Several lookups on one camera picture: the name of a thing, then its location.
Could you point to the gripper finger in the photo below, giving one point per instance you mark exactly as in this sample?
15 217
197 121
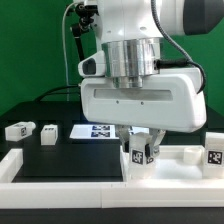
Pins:
152 147
123 133

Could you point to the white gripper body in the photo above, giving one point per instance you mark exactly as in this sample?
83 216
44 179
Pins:
170 100

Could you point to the white square table top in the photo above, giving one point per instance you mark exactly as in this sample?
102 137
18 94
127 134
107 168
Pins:
174 162

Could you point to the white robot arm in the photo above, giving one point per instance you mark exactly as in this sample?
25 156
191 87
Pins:
127 82

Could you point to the white sheet with tags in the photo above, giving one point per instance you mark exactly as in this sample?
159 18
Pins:
95 131

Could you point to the white U-shaped fence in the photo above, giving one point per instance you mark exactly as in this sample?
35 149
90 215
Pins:
143 193

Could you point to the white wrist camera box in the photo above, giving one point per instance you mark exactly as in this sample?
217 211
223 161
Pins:
93 66

